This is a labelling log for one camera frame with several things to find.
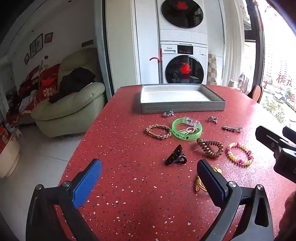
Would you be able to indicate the grey beige bundle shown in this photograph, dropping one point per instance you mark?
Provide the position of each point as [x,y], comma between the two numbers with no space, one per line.
[242,81]

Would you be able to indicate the small red picture frame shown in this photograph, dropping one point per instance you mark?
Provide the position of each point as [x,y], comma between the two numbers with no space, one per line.
[48,37]

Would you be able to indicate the metal pole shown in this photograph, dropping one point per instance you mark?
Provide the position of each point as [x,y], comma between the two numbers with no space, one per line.
[41,69]

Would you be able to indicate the large dark picture frame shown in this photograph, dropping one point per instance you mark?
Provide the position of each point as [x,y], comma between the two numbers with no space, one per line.
[36,45]

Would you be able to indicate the black claw hair clip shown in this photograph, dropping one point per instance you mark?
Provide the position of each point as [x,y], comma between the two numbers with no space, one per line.
[174,156]

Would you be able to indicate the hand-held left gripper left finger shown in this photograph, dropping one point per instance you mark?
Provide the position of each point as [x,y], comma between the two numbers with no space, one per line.
[87,183]

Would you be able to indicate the white bin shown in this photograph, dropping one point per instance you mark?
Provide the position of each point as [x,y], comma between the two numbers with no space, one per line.
[11,160]

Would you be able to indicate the clear plastic hair clip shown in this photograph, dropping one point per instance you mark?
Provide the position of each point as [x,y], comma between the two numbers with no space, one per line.
[189,120]

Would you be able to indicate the green translucent bangle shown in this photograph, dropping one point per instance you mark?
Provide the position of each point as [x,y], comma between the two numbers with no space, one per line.
[177,134]

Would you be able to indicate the small dark picture frame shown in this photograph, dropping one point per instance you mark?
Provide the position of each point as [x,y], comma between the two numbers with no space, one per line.
[26,58]

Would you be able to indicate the person's right forearm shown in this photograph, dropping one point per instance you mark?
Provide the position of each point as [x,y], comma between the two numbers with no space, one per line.
[290,220]

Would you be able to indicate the dark wall plate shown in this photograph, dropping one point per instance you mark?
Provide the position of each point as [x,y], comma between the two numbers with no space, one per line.
[87,43]

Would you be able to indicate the white dryer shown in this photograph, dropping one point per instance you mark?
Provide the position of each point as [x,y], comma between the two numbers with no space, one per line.
[175,34]

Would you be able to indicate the red window sticker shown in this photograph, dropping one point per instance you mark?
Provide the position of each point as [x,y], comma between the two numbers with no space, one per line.
[285,81]

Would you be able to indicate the beige checkered panel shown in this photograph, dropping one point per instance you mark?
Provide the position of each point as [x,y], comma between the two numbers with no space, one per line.
[212,69]

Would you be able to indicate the pale green leather sofa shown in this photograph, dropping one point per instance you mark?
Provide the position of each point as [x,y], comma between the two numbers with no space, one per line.
[69,111]

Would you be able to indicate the rhinestone barrette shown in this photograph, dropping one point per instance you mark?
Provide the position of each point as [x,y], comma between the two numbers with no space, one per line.
[231,128]

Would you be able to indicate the gold hair clip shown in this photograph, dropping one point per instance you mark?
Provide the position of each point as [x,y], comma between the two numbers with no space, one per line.
[198,185]

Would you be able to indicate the silver metal hair clip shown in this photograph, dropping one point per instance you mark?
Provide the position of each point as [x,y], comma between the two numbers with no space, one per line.
[212,119]
[168,113]

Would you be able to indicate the white curtain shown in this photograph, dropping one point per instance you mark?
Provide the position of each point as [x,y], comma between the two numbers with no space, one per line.
[233,46]

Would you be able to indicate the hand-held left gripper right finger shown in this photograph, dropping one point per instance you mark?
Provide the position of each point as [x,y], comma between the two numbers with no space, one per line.
[211,179]

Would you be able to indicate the grey jewelry tray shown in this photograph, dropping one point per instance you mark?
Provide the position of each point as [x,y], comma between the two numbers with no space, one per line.
[185,108]

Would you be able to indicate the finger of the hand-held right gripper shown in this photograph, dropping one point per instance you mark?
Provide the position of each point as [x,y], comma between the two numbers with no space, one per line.
[291,139]
[269,140]

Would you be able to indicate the black clothes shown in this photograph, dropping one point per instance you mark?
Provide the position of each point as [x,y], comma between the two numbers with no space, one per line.
[76,78]

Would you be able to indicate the red printed cloth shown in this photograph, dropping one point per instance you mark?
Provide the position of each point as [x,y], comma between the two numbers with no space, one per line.
[49,91]

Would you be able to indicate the beige looped hair clip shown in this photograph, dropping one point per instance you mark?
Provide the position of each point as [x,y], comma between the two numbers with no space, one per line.
[187,130]

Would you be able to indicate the pile of clothes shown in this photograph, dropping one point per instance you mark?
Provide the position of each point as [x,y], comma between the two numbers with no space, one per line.
[23,104]

